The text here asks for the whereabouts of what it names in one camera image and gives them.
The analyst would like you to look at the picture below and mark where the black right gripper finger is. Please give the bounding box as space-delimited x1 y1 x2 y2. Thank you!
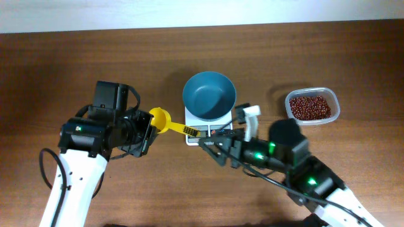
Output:
198 138 232 166
210 128 244 138

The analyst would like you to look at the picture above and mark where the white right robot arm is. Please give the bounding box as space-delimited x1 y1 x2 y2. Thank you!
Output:
199 119 381 226

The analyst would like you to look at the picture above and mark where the clear container of red beans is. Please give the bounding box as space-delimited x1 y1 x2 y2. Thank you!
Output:
285 87 340 126

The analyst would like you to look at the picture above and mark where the yellow plastic measuring scoop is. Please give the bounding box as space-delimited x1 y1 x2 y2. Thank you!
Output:
149 107 200 137

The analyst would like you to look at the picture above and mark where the blue-grey bowl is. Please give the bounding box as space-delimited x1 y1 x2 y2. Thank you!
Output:
182 71 237 121

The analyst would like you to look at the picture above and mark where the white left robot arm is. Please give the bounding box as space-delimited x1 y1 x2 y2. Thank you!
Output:
39 81 157 226

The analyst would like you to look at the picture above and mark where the white digital kitchen scale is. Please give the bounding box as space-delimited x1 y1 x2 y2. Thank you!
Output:
185 108 233 146

